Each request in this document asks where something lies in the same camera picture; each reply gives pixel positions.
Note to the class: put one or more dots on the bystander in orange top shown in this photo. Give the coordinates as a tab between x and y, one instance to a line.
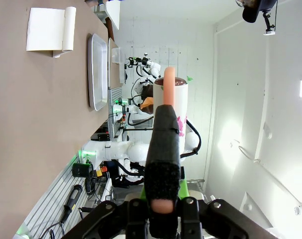
147	102

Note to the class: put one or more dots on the black handheld tool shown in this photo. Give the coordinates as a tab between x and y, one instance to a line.
72	201

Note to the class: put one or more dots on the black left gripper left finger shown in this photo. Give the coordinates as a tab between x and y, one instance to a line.
111	221

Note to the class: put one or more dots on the white lint roller stand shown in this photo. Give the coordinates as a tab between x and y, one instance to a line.
46	30

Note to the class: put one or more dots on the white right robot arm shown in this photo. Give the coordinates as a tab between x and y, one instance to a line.
121	150

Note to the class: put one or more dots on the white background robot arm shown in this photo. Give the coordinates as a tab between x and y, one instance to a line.
152	67

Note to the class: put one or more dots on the black overhead camera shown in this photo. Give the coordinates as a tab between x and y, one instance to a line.
255	10

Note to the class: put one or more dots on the white side table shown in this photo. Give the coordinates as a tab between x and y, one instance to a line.
113	12

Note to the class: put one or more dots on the clear plastic container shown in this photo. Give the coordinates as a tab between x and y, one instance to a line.
118	55

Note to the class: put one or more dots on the yellow red emergency stop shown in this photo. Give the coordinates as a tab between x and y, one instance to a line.
101	171

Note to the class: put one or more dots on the narrow grey slatted panel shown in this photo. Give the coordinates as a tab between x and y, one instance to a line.
115	112

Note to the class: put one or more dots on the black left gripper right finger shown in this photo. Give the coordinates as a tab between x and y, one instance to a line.
215	219

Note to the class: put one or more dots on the silver metal tray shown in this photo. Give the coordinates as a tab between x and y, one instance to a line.
97	74

